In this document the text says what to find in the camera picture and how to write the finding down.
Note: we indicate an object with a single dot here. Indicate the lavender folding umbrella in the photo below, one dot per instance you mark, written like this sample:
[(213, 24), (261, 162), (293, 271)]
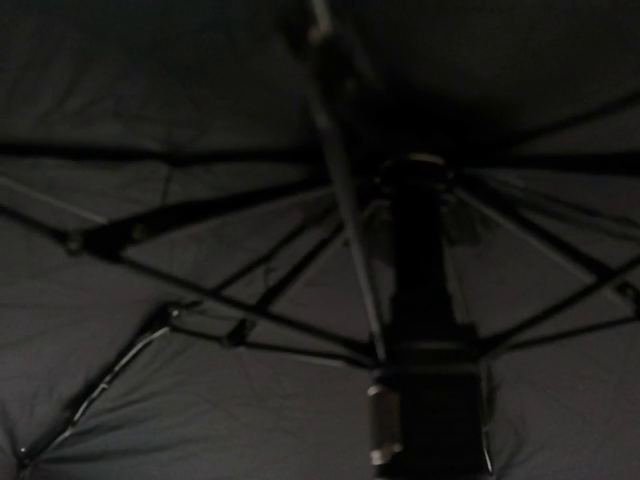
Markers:
[(319, 239)]

